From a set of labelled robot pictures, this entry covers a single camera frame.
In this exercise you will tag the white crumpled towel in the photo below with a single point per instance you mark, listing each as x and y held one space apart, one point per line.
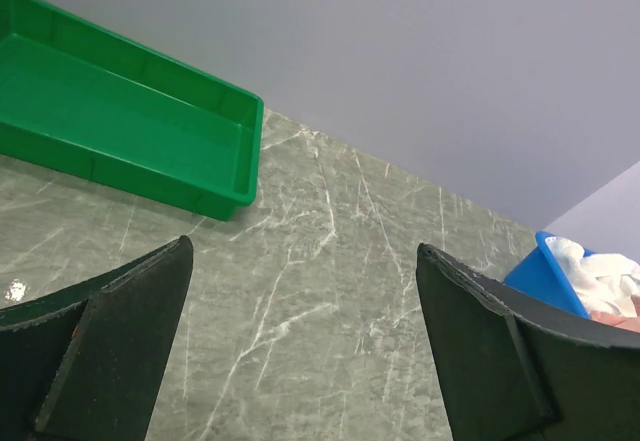
605 283

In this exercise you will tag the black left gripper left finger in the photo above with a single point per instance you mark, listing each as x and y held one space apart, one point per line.
86 362

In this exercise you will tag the blue plastic bin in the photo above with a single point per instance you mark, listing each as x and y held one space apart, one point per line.
539 275

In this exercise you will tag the pink towel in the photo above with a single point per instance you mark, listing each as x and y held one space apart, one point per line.
621 322

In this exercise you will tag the green plastic tray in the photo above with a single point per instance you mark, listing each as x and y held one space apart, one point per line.
80 99

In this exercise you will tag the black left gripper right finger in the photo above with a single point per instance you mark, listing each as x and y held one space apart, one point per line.
511 367

